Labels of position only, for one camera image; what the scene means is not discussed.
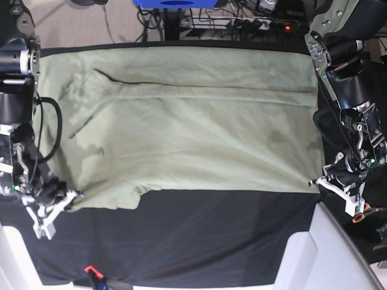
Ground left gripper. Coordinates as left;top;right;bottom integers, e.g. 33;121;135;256
308;152;368;216

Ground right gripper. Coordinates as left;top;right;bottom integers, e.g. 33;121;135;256
21;173;84;240

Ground light green T-shirt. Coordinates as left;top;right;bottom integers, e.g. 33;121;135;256
38;47;324;210

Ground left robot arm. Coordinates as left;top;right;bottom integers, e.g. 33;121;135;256
305;1;386;221

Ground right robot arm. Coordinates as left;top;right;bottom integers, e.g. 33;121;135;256
1;1;82;240

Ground white bin right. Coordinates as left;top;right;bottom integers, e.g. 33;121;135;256
273;203;384;289

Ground white bin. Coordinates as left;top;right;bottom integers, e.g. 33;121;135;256
1;225;75;289
273;203;384;289

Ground white bin left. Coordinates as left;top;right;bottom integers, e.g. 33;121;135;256
1;225;75;289

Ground red blue clamp front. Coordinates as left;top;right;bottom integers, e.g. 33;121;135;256
84;265;109;290

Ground black table cloth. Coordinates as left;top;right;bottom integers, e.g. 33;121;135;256
1;45;319;288

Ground black power strip red light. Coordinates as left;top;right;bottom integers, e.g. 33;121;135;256
269;20;301;33

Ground white power strip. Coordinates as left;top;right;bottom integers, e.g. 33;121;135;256
180;15;272;31

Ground black metal stand pole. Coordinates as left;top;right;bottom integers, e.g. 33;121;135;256
163;8;183;41

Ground blue box on stand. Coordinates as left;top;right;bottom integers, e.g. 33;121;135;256
134;0;218;9

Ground orange handled scissors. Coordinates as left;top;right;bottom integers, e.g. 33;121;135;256
351;203;386;224

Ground black metal bracket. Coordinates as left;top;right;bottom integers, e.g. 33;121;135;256
372;224;387;251

